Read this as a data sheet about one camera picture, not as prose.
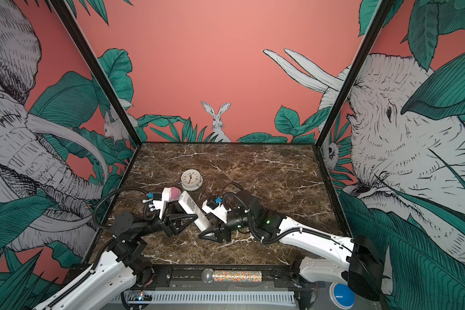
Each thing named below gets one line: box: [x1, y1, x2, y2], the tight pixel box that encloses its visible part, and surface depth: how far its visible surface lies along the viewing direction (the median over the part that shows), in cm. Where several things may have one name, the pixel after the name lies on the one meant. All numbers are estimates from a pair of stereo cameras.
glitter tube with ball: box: [201, 268, 263, 284], surface depth 73 cm
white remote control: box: [178, 191, 212, 232], surface depth 59 cm
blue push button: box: [328, 282, 356, 310], surface depth 70 cm
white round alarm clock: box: [180, 169, 203, 192], surface depth 100 cm
